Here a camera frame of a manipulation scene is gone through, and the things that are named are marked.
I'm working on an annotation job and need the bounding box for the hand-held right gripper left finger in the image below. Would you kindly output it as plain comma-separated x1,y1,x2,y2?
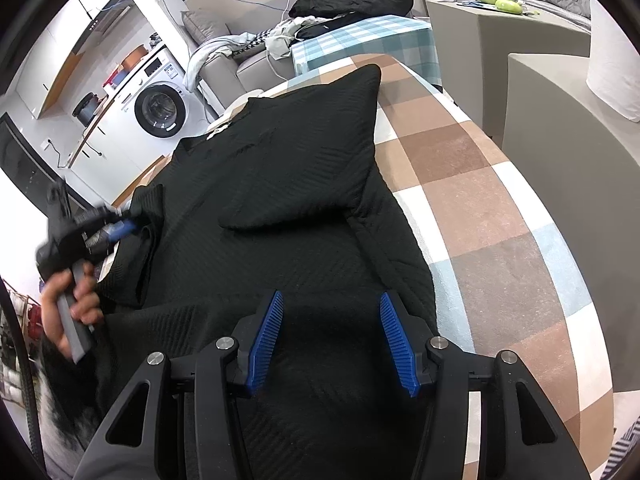
75,290,285,480

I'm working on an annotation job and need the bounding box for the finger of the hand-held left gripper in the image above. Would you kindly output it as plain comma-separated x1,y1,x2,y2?
107,210,143,243

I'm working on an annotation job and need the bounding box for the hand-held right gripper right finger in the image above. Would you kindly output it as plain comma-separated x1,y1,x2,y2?
379,292,591,480

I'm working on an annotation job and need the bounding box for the black knit sweater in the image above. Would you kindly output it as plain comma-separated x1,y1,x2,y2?
92,62,471,480

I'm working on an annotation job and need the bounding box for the person's left forearm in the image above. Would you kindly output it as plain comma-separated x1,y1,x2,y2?
37,332,116,456

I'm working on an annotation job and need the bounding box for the person's left hand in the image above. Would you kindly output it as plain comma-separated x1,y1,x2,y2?
42,262,104,358

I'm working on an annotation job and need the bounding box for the white base cabinet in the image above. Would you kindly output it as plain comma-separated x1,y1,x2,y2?
65,95,151,201

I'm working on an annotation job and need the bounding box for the black glass door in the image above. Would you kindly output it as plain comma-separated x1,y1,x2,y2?
0,112,91,211

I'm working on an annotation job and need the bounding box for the black cooking pot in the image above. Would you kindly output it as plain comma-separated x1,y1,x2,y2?
72,92,101,126

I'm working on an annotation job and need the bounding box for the white washing machine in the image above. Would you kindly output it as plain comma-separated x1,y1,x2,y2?
117,47,211,161

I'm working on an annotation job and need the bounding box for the orange pan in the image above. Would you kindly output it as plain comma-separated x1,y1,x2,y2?
122,45,148,71

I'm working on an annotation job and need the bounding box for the plaid blanket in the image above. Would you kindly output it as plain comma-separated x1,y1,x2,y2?
210,52,631,480

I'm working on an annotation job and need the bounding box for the grey throw blanket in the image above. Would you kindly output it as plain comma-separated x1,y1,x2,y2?
185,35,266,88

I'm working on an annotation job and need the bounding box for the grey sofa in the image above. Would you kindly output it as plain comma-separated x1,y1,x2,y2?
182,7,296,116

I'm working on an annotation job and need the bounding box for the grey box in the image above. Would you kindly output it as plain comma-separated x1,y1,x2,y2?
502,52,640,281

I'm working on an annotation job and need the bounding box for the white crumpled garment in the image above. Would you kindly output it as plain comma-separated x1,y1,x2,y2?
265,15,326,58

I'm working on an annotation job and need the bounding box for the teal checked cloth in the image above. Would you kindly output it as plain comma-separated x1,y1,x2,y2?
291,15,443,91

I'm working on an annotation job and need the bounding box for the grey side table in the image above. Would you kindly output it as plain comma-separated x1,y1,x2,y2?
425,0,591,136

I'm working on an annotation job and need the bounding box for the black cable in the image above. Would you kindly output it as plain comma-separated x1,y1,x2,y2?
0,280,41,456

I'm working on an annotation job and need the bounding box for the white wall cabinet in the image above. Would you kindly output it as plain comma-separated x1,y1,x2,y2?
15,0,136,121

